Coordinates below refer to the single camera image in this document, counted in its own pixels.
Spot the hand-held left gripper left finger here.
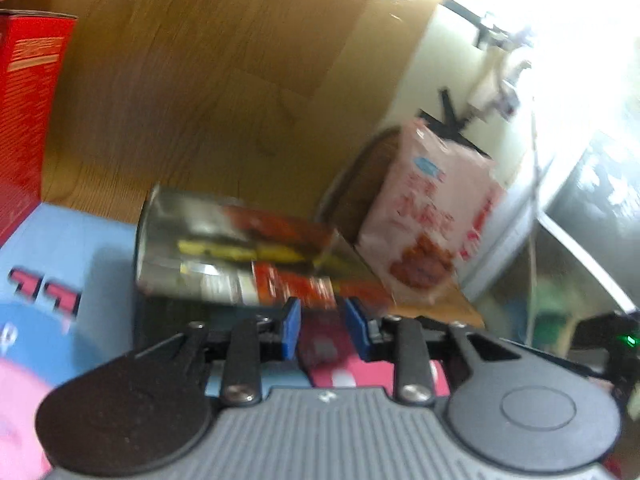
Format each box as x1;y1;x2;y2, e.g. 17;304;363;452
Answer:
132;297;302;407

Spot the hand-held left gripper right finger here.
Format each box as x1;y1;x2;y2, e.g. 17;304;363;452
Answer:
344;297;522;407

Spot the silver red snack packet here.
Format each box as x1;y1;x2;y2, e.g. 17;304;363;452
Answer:
134;185;398;311

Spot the black cardboard box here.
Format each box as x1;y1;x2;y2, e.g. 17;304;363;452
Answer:
132;287;291;356

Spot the pink snack bag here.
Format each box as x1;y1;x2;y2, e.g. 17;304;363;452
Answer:
359;117;508;306

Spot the black metal rack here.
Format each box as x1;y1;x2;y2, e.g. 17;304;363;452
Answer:
417;0;501;156

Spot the blue printed blanket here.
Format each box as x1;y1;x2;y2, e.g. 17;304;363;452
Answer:
0;202;451;480

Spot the wooden headboard panel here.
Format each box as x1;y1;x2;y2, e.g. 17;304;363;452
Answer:
0;0;451;271

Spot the red cardboard box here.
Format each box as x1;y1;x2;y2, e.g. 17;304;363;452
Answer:
0;10;80;243

